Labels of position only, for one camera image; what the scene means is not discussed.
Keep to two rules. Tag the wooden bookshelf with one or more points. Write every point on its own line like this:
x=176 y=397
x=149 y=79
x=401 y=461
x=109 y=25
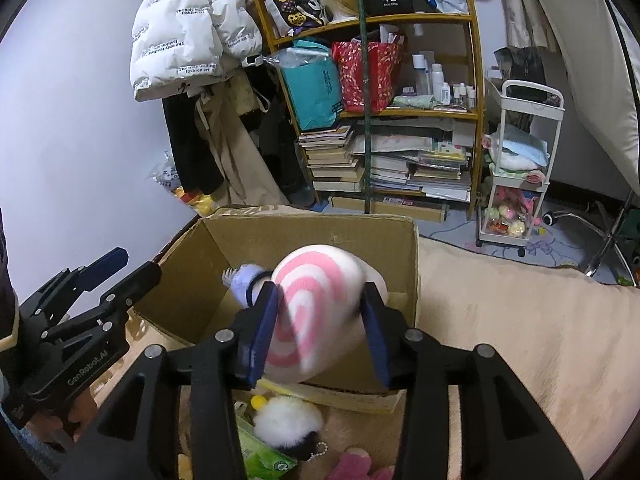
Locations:
x=415 y=19

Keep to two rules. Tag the pink plush toy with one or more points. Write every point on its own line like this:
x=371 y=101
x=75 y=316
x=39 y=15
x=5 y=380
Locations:
x=350 y=466

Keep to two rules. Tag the person's left hand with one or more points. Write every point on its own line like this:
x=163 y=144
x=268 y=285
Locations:
x=75 y=417

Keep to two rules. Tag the blue printed floor mat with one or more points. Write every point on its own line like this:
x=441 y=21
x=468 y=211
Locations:
x=550 y=250

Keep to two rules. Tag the pile of books and papers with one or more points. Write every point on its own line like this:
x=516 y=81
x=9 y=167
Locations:
x=420 y=165

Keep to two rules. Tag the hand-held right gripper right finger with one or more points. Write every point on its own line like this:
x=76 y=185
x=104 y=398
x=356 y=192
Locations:
x=375 y=335

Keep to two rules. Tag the green tissue packet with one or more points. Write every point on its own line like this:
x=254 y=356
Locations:
x=260 y=455

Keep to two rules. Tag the green cloth pouch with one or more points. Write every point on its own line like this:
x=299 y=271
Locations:
x=412 y=101

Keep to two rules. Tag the black hanging bag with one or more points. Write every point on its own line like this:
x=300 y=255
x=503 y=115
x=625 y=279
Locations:
x=282 y=150

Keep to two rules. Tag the metal chair base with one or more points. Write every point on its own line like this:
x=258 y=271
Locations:
x=607 y=240

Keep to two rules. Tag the white puffer jacket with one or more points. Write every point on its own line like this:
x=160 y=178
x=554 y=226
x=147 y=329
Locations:
x=170 y=35

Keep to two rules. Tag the green pole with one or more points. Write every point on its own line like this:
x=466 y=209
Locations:
x=369 y=135

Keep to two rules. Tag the row of white bottles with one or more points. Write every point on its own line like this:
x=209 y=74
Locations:
x=437 y=77

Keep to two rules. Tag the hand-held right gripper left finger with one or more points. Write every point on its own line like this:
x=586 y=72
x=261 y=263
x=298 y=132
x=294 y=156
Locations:
x=262 y=327

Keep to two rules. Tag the long flat cardboard package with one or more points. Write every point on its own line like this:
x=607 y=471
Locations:
x=390 y=207

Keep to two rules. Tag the cardboard box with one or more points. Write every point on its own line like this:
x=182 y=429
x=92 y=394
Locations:
x=225 y=250

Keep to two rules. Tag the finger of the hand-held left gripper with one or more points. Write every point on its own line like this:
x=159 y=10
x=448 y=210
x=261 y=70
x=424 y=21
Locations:
x=105 y=262
x=132 y=285

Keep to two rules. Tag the clear bag of toys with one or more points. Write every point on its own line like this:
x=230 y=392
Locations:
x=185 y=190

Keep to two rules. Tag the blue white soft toy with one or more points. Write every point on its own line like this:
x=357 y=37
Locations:
x=520 y=152

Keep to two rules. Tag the teal shopping bag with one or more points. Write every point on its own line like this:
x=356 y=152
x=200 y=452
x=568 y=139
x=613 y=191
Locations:
x=310 y=90

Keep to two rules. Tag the beige patterned blanket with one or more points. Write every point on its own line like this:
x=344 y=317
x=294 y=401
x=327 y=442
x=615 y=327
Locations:
x=500 y=335

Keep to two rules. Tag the stack of books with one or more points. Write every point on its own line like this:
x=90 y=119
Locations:
x=332 y=160

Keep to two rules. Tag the red gift bag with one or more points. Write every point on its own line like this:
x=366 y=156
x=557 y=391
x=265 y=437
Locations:
x=360 y=80

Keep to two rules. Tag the heap of small plush toys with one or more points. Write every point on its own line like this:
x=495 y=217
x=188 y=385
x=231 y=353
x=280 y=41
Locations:
x=507 y=215

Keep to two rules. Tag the white cup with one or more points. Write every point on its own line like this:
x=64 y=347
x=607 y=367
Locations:
x=310 y=305

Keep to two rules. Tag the white trolley cart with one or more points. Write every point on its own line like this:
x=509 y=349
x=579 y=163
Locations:
x=532 y=85

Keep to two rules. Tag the black hanging garment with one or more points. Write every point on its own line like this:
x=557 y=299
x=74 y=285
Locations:
x=192 y=150

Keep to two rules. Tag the white mattress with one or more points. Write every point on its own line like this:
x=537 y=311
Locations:
x=590 y=85

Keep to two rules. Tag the beige trousers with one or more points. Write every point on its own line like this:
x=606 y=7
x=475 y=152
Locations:
x=235 y=150

